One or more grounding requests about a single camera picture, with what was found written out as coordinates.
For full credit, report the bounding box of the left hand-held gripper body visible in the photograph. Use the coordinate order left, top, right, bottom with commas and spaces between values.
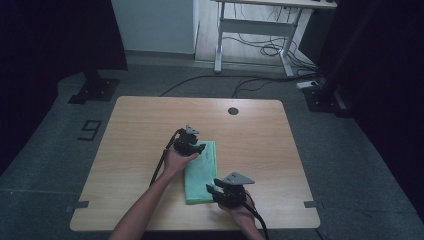
173, 124, 200, 157

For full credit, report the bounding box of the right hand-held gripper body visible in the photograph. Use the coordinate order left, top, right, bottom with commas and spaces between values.
214, 171, 256, 209

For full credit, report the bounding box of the green microfiber cloth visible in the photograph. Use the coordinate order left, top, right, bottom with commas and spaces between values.
184, 140, 219, 205

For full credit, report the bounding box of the person's left hand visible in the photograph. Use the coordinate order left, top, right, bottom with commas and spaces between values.
163, 147, 201, 178

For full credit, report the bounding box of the person's right hand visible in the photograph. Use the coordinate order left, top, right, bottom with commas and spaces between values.
218, 192, 258, 224

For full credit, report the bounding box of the grey tape piece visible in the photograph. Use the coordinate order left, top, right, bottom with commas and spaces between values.
303, 200, 324, 210
65, 200, 90, 214

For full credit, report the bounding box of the black stand base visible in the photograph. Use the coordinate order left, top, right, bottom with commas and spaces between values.
68, 69, 120, 105
302, 83, 352, 118

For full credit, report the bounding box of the white partition panel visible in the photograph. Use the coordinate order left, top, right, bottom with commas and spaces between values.
110, 0, 200, 56

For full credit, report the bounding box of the white power strip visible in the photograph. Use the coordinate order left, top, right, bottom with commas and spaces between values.
296, 80, 320, 90

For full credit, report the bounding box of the dark curtain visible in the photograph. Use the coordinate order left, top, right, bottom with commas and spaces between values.
0, 0, 129, 176
299, 0, 424, 219

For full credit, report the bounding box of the left hand-held gripper black cable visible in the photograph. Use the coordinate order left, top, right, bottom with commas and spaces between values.
149, 128, 184, 187

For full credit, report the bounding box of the hand-held gripper black cable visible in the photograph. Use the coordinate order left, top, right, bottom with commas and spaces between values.
242, 201, 270, 240
149, 128, 184, 187

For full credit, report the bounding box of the right hand-held gripper black cable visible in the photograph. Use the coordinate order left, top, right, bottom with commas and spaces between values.
242, 201, 270, 240

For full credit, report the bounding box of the long black floor cable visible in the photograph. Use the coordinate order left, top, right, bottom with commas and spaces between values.
159, 74, 321, 98

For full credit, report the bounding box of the tangle of black cables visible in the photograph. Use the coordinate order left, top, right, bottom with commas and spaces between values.
222, 2, 318, 75

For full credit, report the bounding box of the white metal frame desk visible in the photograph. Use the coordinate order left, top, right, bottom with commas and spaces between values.
211, 0, 338, 78

